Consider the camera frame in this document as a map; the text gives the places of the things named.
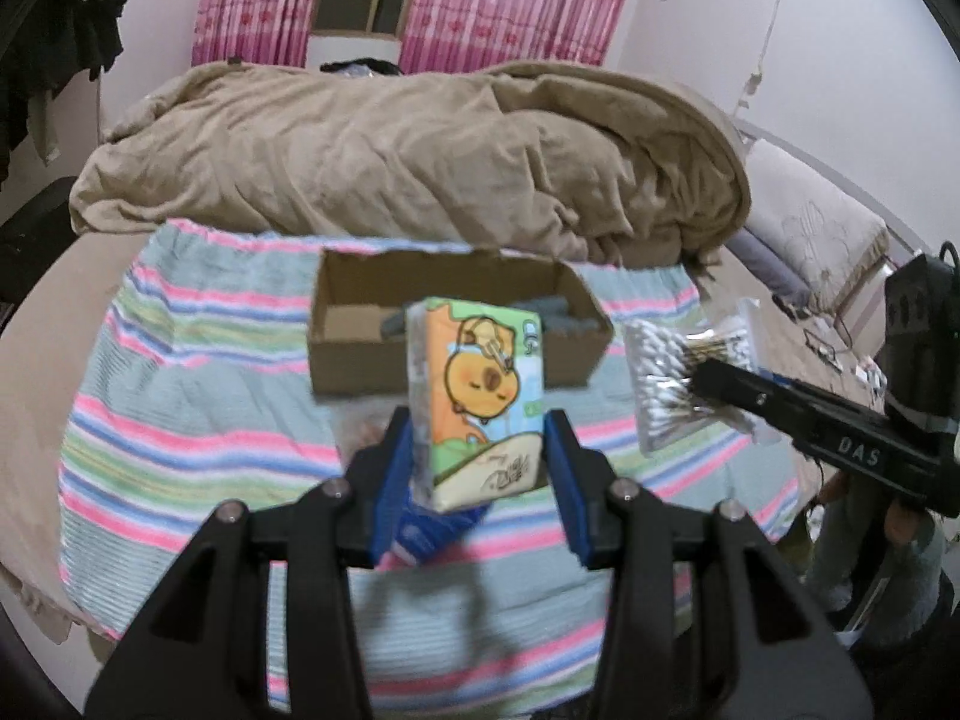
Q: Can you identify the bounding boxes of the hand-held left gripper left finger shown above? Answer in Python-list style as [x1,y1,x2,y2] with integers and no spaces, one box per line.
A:
[82,406,415,720]

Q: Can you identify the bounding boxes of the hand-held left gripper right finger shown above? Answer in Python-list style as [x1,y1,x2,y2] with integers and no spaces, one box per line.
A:
[543,408,887,720]

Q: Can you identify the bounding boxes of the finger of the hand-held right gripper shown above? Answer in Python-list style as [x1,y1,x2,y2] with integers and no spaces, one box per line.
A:
[688,358,811,437]

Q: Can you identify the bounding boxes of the bag of cotton swabs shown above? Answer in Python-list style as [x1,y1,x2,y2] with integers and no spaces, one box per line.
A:
[621,298,760,455]

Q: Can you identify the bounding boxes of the cartoon print tissue pack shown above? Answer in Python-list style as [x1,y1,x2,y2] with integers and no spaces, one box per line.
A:
[405,298,546,515]

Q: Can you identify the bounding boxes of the brown cardboard box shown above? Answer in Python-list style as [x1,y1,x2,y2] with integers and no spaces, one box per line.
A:
[306,246,617,396]

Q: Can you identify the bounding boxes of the person's right forearm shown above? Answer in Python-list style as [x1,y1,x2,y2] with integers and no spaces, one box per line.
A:
[804,480,947,650]

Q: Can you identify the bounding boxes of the person's right hand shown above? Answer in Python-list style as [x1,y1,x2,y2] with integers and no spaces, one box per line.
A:
[819,476,931,547]

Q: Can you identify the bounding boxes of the blue packet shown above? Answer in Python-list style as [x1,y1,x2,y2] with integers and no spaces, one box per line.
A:
[381,499,490,568]

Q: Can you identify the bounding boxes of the eyeglasses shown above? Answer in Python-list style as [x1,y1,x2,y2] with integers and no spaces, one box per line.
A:
[801,319,860,372]

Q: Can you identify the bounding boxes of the white pillow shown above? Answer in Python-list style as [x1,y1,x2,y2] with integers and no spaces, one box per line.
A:
[741,137,892,316]

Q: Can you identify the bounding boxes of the grey item in box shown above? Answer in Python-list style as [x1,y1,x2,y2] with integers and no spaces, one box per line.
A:
[381,295,595,341]

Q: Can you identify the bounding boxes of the striped blanket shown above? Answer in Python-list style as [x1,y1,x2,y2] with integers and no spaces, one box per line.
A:
[56,217,803,718]

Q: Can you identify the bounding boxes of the beige duvet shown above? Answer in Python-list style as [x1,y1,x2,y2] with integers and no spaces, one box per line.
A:
[67,58,753,268]

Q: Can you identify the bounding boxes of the black chair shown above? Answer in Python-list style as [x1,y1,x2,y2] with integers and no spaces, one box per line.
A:
[0,176,82,305]

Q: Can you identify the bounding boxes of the pink curtain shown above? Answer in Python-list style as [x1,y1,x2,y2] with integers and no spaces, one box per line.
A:
[190,0,332,68]
[397,0,647,77]

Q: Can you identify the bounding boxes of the dark hanging clothes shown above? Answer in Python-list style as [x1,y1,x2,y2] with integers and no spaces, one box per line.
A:
[0,0,127,192]

